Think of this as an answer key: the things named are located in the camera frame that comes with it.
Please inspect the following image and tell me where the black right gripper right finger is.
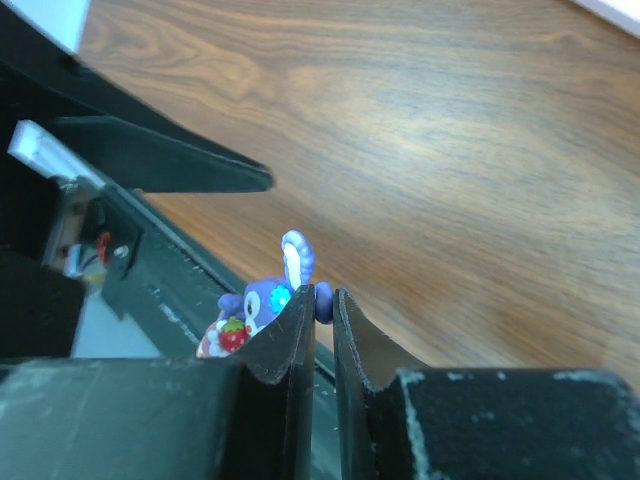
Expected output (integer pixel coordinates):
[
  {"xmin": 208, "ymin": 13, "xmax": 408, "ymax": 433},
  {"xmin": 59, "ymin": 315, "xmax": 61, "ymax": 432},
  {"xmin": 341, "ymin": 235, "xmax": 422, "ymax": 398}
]
[{"xmin": 334, "ymin": 289, "xmax": 639, "ymax": 479}]

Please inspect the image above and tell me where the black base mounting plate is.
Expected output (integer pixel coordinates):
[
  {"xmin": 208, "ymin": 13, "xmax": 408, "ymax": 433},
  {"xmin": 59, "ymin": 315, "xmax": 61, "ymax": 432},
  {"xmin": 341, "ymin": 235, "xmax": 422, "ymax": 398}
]
[{"xmin": 101, "ymin": 189, "xmax": 341, "ymax": 479}]

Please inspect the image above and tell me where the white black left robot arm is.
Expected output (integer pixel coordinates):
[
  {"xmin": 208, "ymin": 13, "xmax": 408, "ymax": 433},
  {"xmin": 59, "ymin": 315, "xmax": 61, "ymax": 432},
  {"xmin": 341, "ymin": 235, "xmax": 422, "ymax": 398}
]
[{"xmin": 1, "ymin": 6, "xmax": 274, "ymax": 358}]

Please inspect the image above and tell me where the purple bunny holding strawberry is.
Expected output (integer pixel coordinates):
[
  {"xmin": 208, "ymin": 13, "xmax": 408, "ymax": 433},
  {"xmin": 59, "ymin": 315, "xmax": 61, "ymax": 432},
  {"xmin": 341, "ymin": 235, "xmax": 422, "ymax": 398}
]
[{"xmin": 196, "ymin": 230, "xmax": 316, "ymax": 359}]

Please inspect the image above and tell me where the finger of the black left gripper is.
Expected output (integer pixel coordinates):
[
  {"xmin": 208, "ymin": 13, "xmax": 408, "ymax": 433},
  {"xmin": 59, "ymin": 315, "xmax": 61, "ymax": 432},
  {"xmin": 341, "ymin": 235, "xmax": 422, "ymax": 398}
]
[{"xmin": 54, "ymin": 117, "xmax": 274, "ymax": 193}]

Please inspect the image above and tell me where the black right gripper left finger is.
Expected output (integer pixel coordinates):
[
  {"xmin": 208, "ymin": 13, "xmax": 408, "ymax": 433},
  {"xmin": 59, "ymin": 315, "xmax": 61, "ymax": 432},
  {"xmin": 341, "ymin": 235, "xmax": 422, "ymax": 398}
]
[{"xmin": 1, "ymin": 286, "xmax": 315, "ymax": 479}]

